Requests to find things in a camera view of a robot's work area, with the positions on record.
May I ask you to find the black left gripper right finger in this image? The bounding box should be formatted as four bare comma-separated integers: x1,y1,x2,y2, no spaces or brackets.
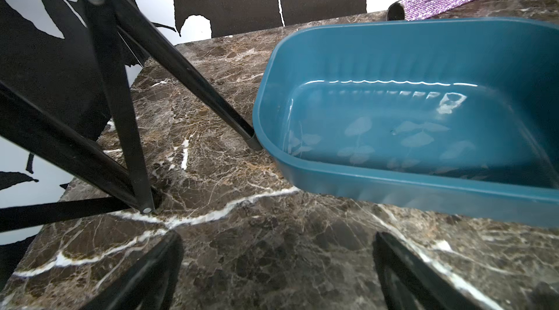
374,232,480,309

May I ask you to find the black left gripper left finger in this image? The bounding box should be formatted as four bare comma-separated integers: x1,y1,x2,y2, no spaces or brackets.
82,231,183,309

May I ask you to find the teal storage box left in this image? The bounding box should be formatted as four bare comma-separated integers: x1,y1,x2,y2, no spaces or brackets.
253,17,558,228

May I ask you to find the black music stand tripod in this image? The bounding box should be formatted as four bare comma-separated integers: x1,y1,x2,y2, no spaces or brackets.
1,0,261,232

